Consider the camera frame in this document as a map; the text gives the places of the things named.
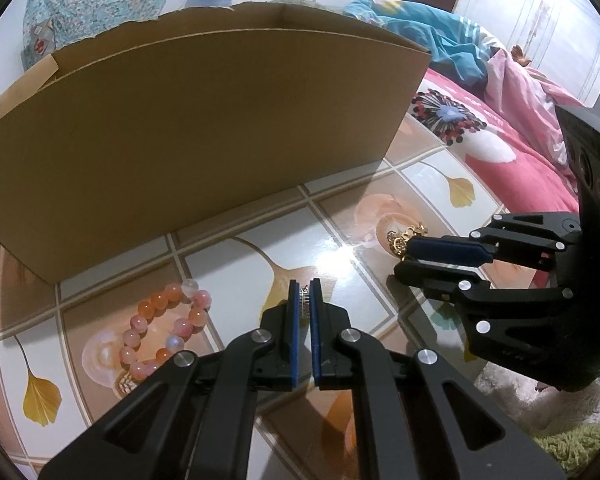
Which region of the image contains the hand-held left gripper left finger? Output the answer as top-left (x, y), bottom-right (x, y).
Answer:
top-left (37, 279), bottom-right (303, 480)

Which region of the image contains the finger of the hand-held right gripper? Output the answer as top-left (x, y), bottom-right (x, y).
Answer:
top-left (394, 257), bottom-right (576, 337)
top-left (407, 212), bottom-right (581, 273)

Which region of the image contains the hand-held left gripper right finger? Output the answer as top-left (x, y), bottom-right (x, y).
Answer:
top-left (309, 278), bottom-right (566, 480)

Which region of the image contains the gold chain bracelet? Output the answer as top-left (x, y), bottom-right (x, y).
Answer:
top-left (387, 225), bottom-right (431, 258)

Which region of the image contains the pink bead bracelet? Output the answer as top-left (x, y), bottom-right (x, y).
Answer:
top-left (119, 280), bottom-right (215, 382)

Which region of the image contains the brown cardboard box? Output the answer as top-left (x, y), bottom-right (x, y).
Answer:
top-left (0, 1), bottom-right (432, 286)

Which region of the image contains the pink floral fleece blanket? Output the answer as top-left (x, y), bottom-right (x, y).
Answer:
top-left (410, 67), bottom-right (581, 213)

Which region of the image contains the white fluffy rug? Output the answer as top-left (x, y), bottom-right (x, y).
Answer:
top-left (475, 355), bottom-right (600, 431)

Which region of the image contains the light pink quilt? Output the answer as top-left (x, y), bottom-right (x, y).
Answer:
top-left (485, 50), bottom-right (588, 191)

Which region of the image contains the green shaggy rug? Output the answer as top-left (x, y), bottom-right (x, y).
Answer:
top-left (530, 420), bottom-right (600, 478)

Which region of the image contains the teal blanket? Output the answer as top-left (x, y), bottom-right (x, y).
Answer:
top-left (342, 0), bottom-right (501, 86)

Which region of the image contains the white wardrobe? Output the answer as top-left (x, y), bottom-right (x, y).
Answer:
top-left (455, 0), bottom-right (600, 106)

